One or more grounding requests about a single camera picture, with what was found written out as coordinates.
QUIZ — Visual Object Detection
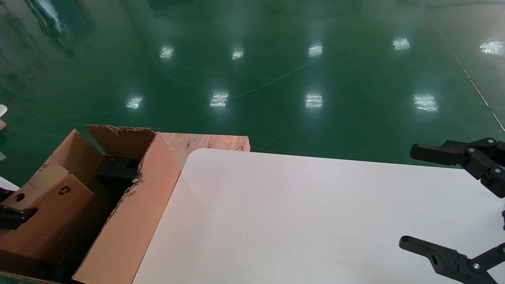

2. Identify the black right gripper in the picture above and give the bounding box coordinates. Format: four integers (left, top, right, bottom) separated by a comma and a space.
398, 138, 505, 284

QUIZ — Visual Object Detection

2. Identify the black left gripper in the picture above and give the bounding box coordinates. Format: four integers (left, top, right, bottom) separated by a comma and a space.
0, 189, 38, 231

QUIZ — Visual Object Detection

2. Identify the small cardboard box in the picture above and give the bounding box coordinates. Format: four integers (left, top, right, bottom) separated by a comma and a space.
0, 162, 97, 266

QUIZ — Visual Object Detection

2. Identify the large open cardboard box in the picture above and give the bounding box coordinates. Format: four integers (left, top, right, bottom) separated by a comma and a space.
0, 125, 182, 284

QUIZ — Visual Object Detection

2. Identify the white rounded panel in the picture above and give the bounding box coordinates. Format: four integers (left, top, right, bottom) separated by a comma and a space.
0, 176, 21, 193

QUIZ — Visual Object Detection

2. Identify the wooden pallet board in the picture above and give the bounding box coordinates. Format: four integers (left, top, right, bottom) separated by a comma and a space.
159, 133, 251, 170

